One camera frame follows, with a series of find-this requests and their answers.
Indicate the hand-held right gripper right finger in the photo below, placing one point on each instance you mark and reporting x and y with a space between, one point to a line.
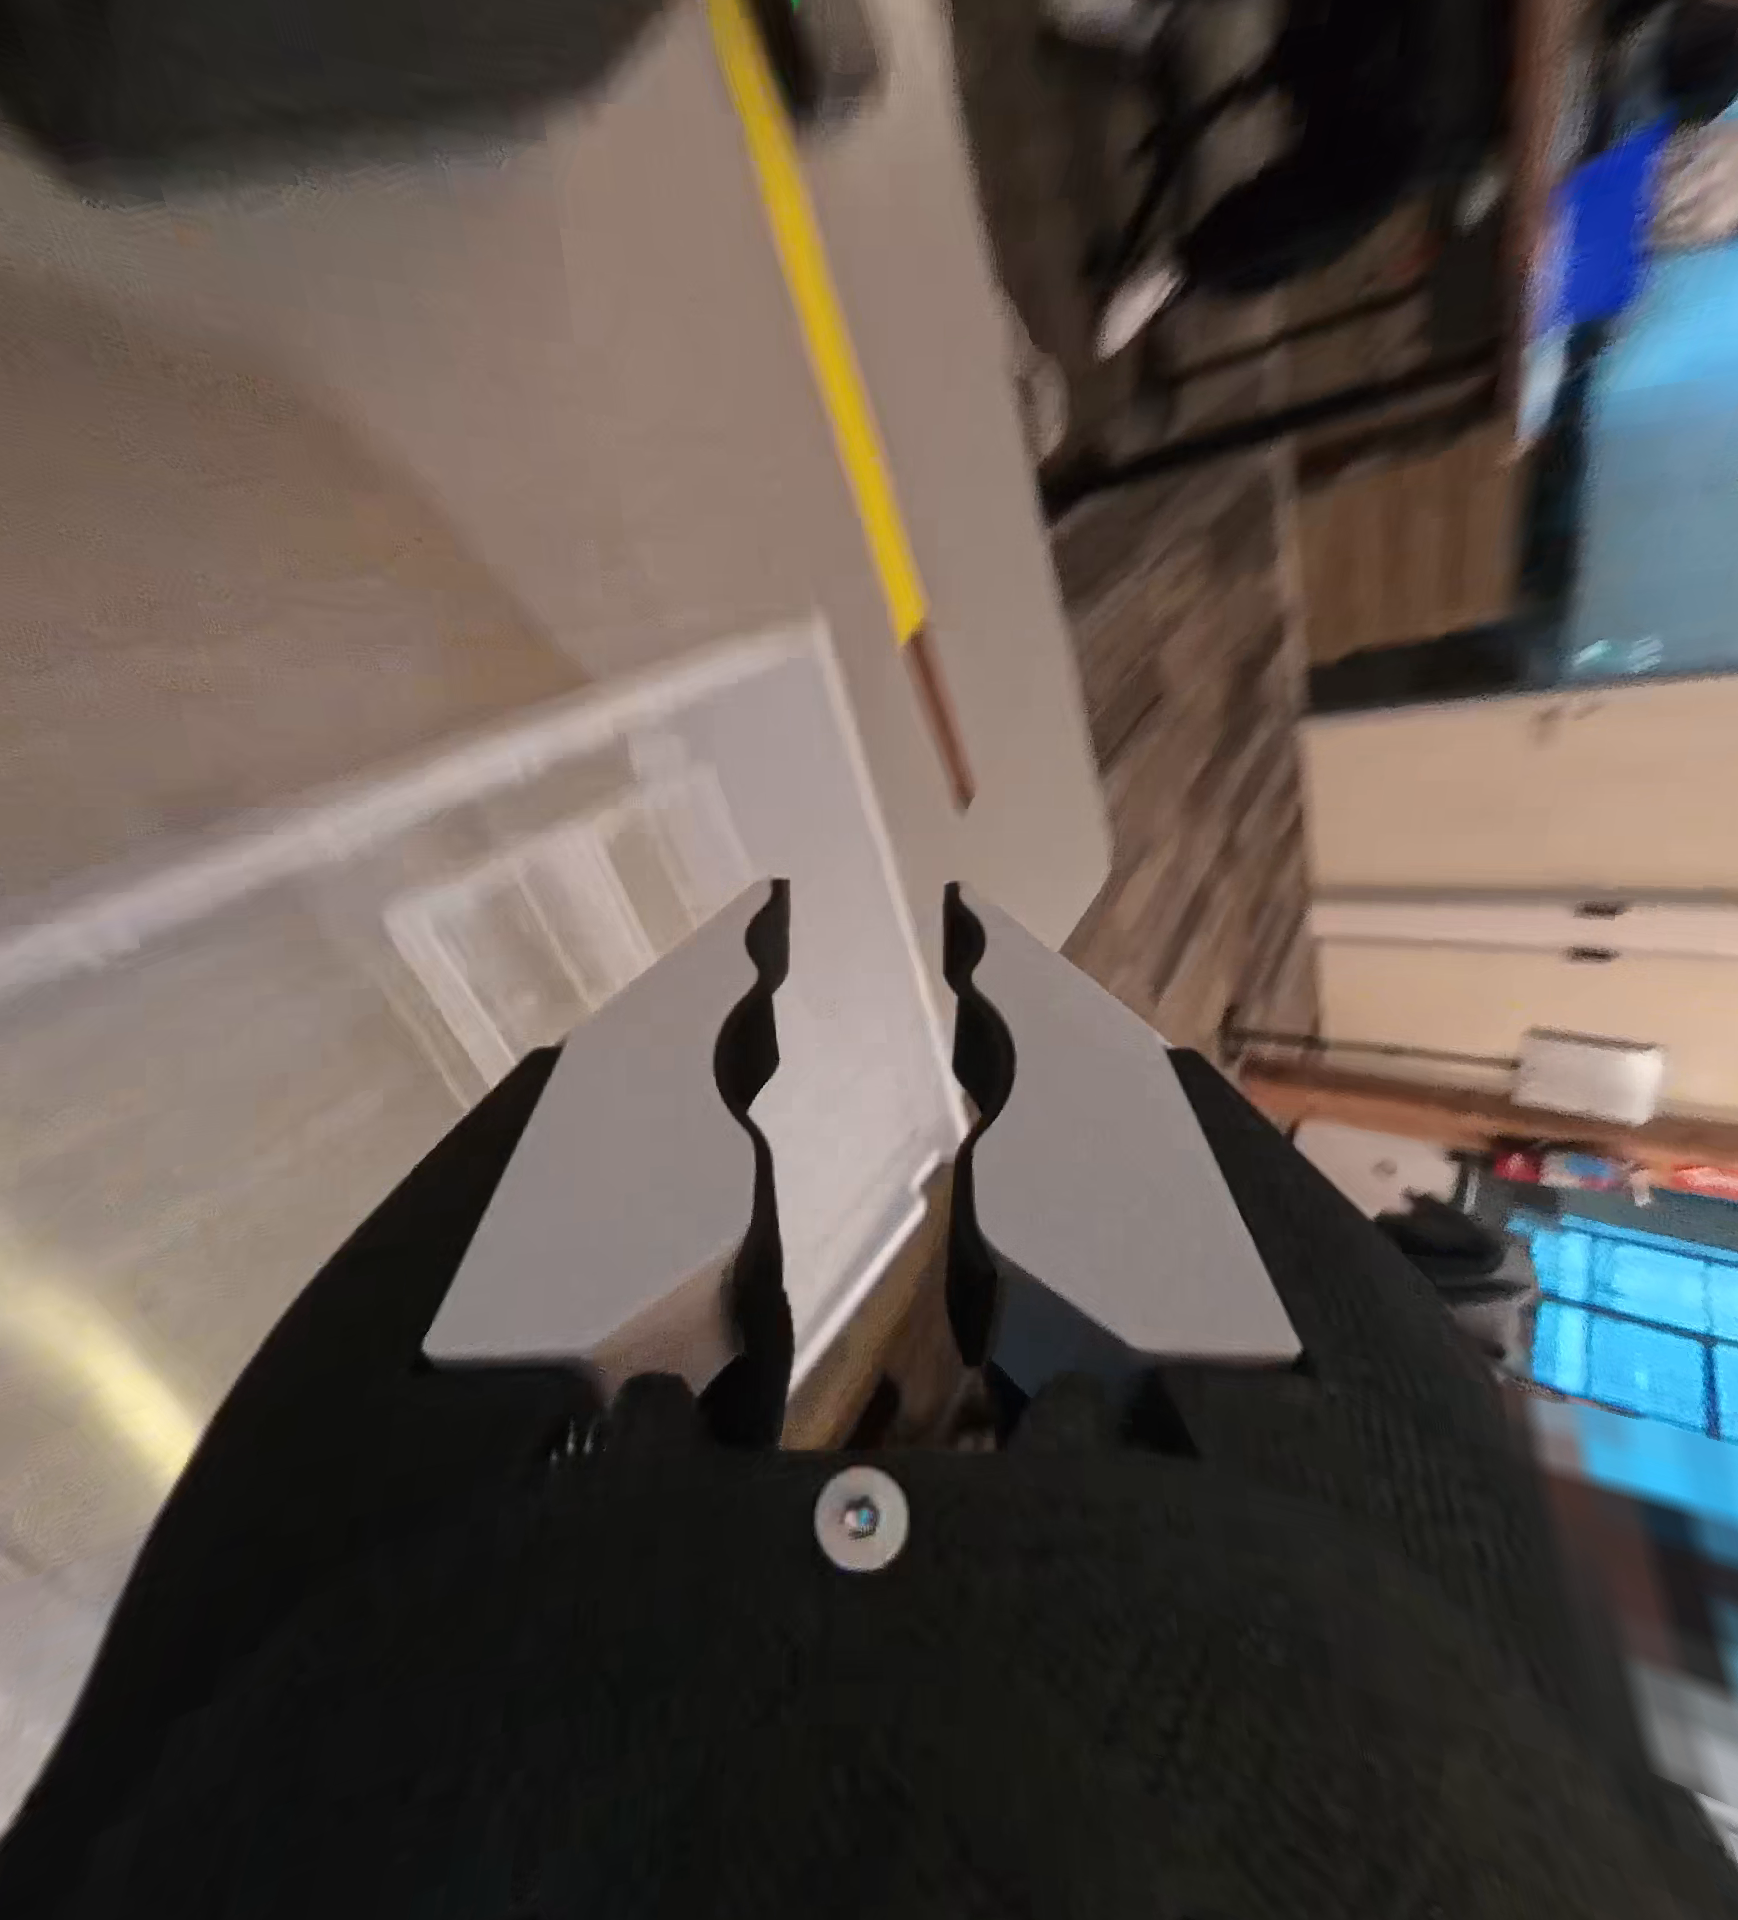
1124 1186

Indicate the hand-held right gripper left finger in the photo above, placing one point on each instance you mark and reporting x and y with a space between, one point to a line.
614 1170

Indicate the large clear plastic bin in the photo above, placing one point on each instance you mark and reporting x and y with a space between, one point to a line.
283 1051

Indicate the white drawer cabinet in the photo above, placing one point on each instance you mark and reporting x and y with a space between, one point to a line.
1484 810

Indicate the dark blurred object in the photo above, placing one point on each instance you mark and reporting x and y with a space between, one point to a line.
359 75

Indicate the white wall box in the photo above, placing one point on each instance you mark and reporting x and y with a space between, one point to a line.
1589 1076

